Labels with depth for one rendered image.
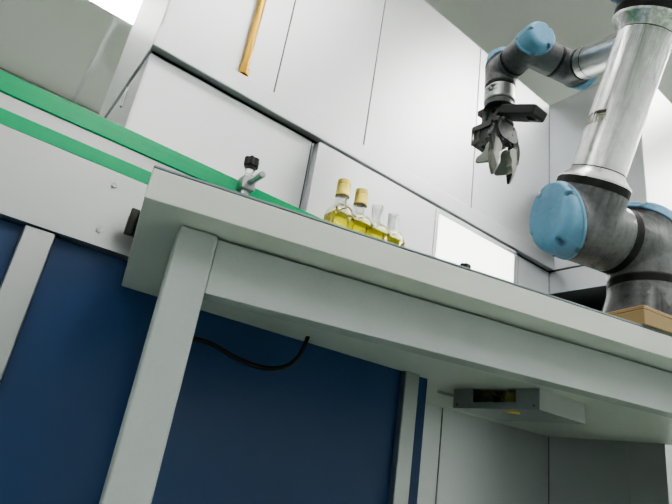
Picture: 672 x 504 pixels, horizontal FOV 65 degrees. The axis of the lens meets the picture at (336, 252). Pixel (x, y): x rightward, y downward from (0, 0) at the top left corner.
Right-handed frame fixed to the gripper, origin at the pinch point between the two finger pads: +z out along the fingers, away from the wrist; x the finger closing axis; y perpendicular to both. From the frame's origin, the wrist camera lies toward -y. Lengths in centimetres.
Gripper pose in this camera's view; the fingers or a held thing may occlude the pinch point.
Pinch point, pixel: (503, 173)
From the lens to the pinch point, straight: 128.6
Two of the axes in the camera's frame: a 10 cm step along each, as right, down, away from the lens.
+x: -7.9, -3.3, -5.2
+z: -1.5, 9.2, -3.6
